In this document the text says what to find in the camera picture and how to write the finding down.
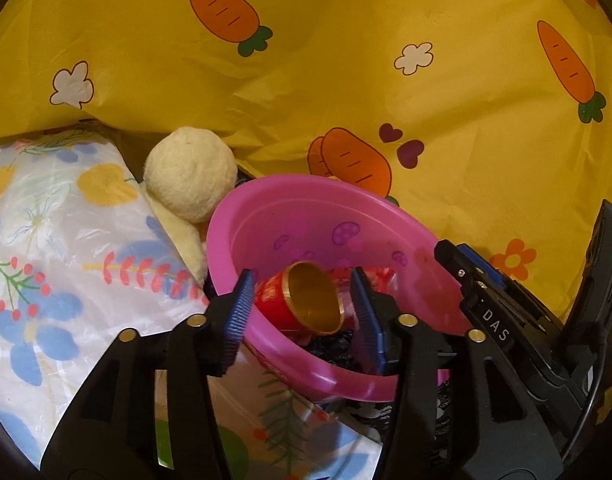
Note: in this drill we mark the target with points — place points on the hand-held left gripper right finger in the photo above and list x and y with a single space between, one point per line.
366 320

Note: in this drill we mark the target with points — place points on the black plastic bag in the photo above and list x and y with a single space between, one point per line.
331 347

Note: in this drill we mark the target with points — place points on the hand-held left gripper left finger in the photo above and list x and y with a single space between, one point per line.
238 310

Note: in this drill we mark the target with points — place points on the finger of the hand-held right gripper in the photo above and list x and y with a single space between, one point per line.
490 325
480 262

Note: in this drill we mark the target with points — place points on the pink plastic bucket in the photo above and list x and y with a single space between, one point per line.
286 210

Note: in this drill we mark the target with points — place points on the red paper cup gold inside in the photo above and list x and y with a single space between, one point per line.
271 305

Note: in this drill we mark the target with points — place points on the yellow carrot print curtain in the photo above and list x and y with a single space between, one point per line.
336 60

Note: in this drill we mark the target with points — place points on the cream plush toy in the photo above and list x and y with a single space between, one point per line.
186 175

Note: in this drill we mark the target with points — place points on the floral plastic tablecloth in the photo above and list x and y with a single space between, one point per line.
61 210

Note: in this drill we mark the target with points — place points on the red white wrapper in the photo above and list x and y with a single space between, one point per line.
385 280

